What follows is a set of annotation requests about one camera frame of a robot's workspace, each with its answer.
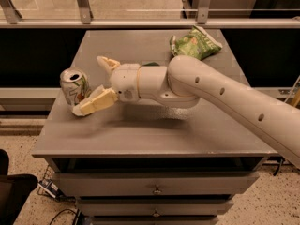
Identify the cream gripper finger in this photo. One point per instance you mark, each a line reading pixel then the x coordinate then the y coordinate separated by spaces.
pixel 101 98
pixel 107 64

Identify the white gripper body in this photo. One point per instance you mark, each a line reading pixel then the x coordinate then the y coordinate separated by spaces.
pixel 125 80

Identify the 7up soda can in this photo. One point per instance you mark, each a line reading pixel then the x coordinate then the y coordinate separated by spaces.
pixel 75 87

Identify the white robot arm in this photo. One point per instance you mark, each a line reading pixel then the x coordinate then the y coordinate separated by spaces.
pixel 186 80

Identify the green and yellow sponge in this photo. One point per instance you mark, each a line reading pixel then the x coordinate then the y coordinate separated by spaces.
pixel 151 64

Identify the grey drawer cabinet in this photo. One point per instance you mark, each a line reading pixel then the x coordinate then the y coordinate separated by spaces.
pixel 149 138

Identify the green chip bag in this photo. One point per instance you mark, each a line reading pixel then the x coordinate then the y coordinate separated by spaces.
pixel 196 43

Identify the power strip on floor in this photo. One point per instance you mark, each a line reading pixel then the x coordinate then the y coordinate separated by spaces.
pixel 50 187

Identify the metal window railing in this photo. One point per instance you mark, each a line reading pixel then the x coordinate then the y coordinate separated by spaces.
pixel 214 14

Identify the middle grey drawer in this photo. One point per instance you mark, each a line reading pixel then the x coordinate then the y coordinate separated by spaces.
pixel 156 207

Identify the grey drawer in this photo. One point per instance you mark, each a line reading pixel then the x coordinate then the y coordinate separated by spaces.
pixel 156 207
pixel 154 183

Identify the top grey drawer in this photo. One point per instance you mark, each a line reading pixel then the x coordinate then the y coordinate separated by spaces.
pixel 154 183

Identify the black chair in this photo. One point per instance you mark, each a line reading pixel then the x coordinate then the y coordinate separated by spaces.
pixel 14 191

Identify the yellow wooden frame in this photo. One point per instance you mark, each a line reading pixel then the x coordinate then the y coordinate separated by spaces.
pixel 296 99

